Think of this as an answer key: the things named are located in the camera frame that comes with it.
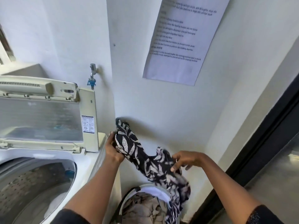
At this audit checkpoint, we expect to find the person's left hand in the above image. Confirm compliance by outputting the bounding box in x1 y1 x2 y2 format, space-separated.
104 131 126 164

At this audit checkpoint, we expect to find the person's right hand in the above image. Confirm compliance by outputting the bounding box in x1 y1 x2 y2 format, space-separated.
170 151 208 173

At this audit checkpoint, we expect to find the white top-load washing machine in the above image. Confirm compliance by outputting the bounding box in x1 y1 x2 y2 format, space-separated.
0 75 122 224

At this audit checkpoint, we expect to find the black white leaf-print garment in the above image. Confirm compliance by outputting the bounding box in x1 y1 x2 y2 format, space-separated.
113 118 192 224

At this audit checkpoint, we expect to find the beige clothes sheet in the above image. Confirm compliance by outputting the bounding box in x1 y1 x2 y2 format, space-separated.
121 192 170 224

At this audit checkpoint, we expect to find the glass washing machine lid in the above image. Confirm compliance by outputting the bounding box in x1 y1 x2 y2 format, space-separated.
0 75 99 154

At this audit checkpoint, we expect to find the person's right forearm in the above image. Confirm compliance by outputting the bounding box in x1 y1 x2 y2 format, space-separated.
187 152 262 217

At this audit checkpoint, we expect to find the person's left forearm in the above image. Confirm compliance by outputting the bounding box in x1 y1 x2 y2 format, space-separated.
63 156 122 217

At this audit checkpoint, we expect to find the round white laundry basket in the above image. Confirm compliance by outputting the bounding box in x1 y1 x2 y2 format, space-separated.
117 184 173 224

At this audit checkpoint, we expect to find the printed white paper sheet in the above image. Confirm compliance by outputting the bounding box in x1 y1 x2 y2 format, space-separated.
142 0 232 86

